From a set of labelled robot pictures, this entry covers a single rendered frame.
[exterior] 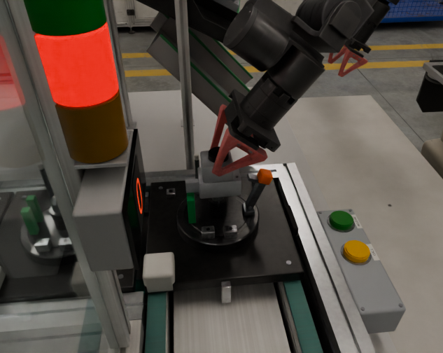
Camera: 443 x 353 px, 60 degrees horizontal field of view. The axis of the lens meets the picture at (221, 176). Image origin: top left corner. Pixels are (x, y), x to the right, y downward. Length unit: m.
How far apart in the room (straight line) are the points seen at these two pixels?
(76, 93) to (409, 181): 0.86
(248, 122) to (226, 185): 0.12
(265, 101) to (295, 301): 0.29
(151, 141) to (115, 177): 0.75
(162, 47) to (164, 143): 0.39
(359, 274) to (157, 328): 0.31
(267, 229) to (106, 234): 0.38
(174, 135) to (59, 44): 0.84
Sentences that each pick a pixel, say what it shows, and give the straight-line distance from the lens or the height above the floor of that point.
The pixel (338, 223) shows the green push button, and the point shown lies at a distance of 0.69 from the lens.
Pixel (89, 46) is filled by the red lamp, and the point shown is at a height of 1.35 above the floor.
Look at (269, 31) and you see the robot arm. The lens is 0.48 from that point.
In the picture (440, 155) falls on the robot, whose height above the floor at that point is 0.80.
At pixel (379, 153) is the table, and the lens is 1.10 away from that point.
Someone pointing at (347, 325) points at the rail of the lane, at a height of 0.95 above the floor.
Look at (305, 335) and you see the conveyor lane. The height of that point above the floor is 0.95.
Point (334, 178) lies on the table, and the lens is 0.97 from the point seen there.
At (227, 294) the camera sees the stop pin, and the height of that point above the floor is 0.95.
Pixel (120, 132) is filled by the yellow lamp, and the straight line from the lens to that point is 0.32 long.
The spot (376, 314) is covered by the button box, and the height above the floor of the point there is 0.96.
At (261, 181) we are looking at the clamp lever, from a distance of 0.61.
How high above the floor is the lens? 1.44
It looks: 38 degrees down
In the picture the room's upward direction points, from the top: straight up
